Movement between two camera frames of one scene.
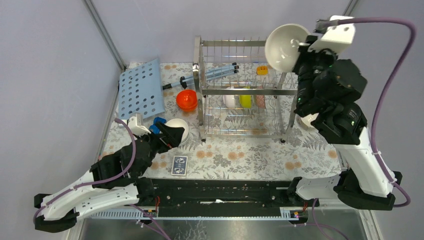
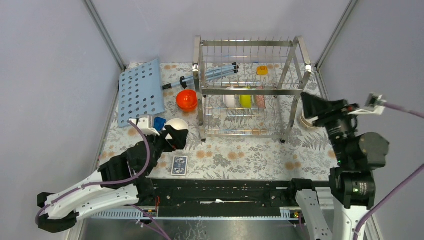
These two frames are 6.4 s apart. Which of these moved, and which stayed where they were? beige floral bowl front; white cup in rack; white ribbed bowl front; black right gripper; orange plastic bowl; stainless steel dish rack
Moved: black right gripper; beige floral bowl front
Stayed: stainless steel dish rack; white cup in rack; white ribbed bowl front; orange plastic bowl
